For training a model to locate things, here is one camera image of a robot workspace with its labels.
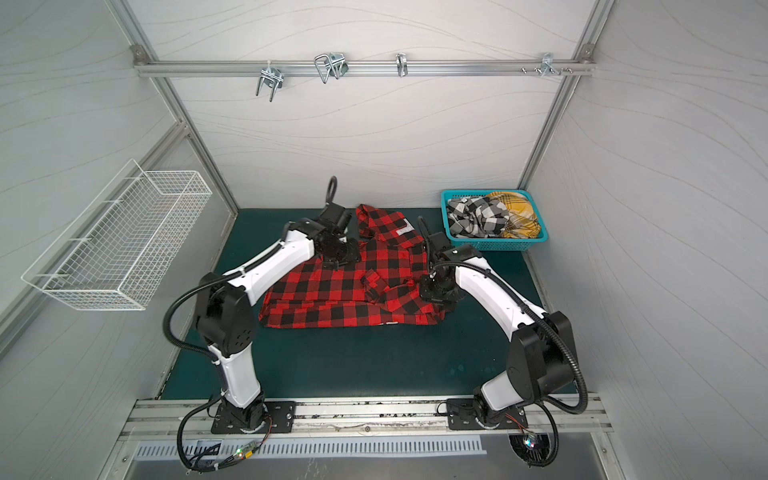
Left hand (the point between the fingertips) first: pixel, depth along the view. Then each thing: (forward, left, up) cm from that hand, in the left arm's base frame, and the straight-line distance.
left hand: (360, 255), depth 89 cm
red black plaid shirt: (-3, -6, -12) cm, 14 cm away
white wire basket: (-13, +54, +18) cm, 58 cm away
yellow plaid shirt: (+18, -55, -3) cm, 58 cm away
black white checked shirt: (+23, -40, -6) cm, 46 cm away
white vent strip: (-48, +29, -14) cm, 58 cm away
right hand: (-10, -22, -2) cm, 24 cm away
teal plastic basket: (+11, -43, -7) cm, 45 cm away
